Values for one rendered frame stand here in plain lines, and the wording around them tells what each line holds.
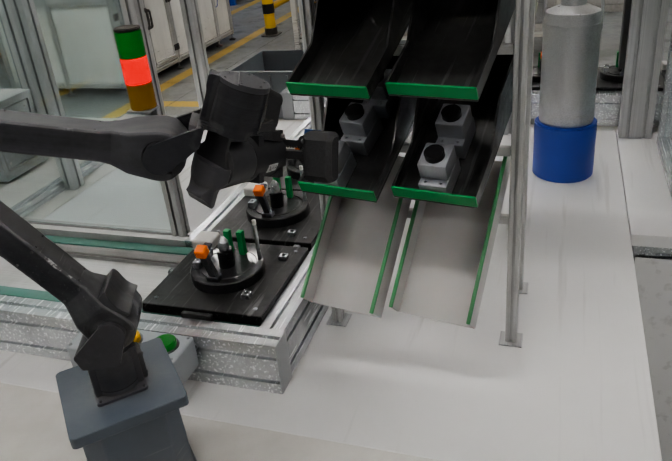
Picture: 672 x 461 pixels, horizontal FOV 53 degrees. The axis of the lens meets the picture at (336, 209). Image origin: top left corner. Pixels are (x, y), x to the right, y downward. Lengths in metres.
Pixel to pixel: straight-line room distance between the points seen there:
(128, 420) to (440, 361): 0.56
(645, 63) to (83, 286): 1.68
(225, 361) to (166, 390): 0.28
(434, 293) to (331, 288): 0.17
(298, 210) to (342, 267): 0.35
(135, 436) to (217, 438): 0.23
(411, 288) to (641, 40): 1.21
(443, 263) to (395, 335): 0.22
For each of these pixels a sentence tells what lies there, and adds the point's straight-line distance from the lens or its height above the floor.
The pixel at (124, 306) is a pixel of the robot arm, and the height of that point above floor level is 1.19.
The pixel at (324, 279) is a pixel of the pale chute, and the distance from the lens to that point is 1.15.
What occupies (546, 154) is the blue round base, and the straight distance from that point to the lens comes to 1.83.
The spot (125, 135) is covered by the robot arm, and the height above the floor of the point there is 1.41.
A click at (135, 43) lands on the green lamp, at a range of 1.33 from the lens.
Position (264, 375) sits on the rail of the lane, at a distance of 1.16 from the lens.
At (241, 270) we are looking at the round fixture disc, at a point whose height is 0.99.
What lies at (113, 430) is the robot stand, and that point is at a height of 1.05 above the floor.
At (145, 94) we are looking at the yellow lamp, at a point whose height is 1.29.
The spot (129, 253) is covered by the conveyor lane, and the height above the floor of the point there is 0.94.
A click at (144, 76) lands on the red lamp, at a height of 1.32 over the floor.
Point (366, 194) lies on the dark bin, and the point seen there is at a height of 1.20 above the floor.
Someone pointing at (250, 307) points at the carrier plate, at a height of 0.97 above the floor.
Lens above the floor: 1.63
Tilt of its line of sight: 26 degrees down
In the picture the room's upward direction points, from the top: 6 degrees counter-clockwise
